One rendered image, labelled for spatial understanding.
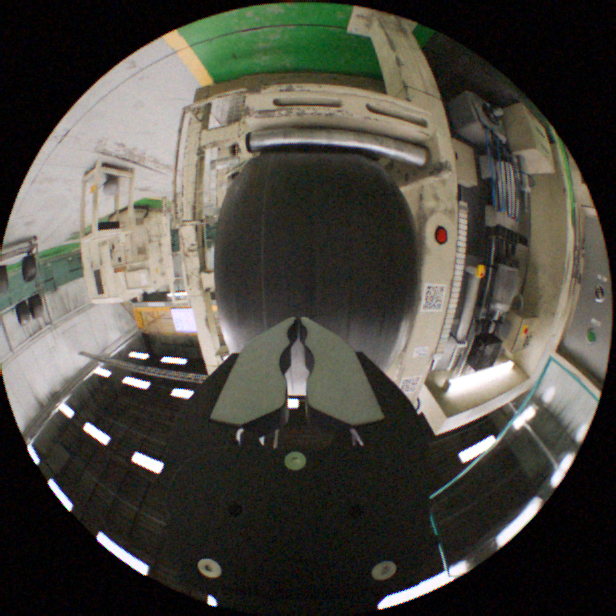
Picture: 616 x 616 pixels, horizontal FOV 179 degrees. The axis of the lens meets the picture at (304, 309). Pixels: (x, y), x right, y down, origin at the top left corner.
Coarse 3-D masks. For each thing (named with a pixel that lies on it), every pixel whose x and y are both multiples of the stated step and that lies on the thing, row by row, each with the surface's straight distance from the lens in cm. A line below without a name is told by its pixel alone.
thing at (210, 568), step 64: (256, 448) 6; (320, 448) 6; (192, 512) 6; (256, 512) 6; (320, 512) 6; (384, 512) 6; (192, 576) 7; (256, 576) 6; (320, 576) 6; (384, 576) 6
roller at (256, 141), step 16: (288, 128) 40; (304, 128) 40; (256, 144) 39; (272, 144) 38; (288, 144) 38; (304, 144) 38; (320, 144) 38; (336, 144) 39; (352, 144) 39; (368, 144) 40; (384, 144) 41; (400, 144) 43; (400, 160) 44; (416, 160) 44
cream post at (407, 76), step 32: (384, 32) 96; (384, 64) 87; (416, 64) 82; (416, 96) 67; (448, 128) 67; (416, 192) 53; (448, 192) 57; (416, 224) 51; (448, 224) 55; (448, 256) 55; (448, 288) 57; (416, 320) 54
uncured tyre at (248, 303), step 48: (240, 192) 27; (288, 192) 25; (336, 192) 25; (384, 192) 28; (240, 240) 23; (288, 240) 22; (336, 240) 22; (384, 240) 24; (240, 288) 23; (288, 288) 21; (336, 288) 22; (384, 288) 23; (240, 336) 25; (384, 336) 26; (288, 384) 32
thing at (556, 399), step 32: (544, 384) 69; (576, 384) 66; (544, 416) 71; (576, 416) 68; (512, 448) 80; (544, 448) 74; (576, 448) 71; (480, 480) 93; (512, 480) 84; (544, 480) 78; (448, 512) 115; (480, 512) 99; (512, 512) 89; (448, 544) 124; (480, 544) 107; (448, 576) 134
